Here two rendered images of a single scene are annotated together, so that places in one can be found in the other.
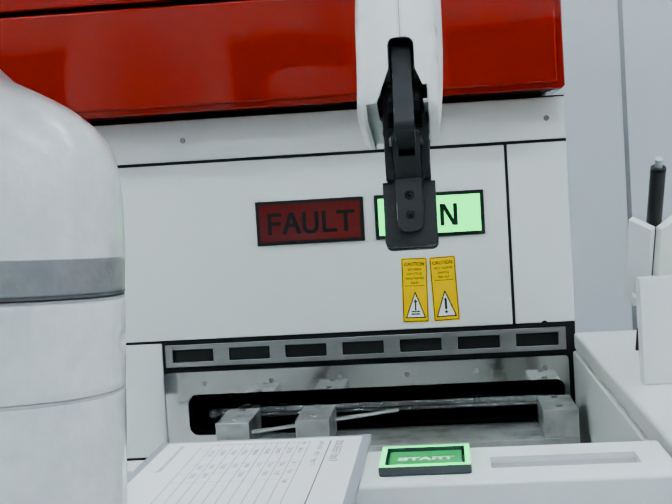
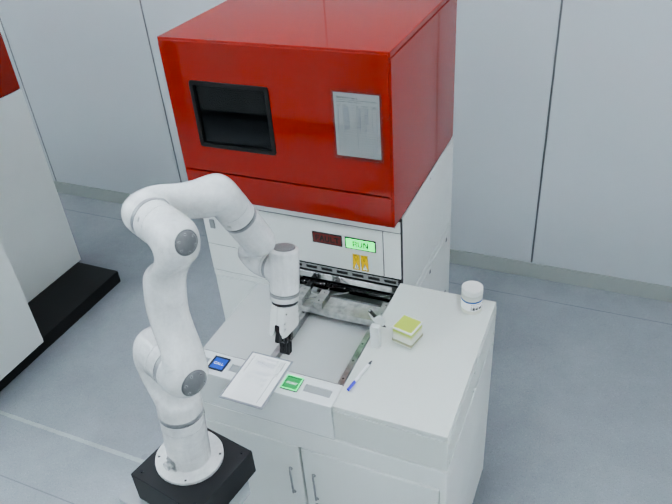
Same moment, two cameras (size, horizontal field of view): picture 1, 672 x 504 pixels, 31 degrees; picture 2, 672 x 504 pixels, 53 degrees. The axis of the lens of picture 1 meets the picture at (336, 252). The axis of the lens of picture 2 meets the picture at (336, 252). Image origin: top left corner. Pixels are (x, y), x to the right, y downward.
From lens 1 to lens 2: 1.59 m
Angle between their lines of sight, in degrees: 37
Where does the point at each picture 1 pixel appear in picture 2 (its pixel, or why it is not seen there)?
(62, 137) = (187, 409)
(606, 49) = (550, 36)
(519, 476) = (303, 397)
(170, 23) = (282, 187)
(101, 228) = (194, 415)
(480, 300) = (374, 268)
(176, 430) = not seen: hidden behind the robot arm
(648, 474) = (324, 405)
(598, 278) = (531, 135)
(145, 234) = (282, 231)
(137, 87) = (274, 202)
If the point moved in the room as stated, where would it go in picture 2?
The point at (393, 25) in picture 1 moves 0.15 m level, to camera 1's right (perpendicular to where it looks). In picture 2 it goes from (275, 322) to (326, 331)
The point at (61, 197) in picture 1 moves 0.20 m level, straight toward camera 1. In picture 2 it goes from (187, 416) to (163, 482)
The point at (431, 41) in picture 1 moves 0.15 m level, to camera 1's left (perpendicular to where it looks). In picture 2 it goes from (283, 327) to (234, 319)
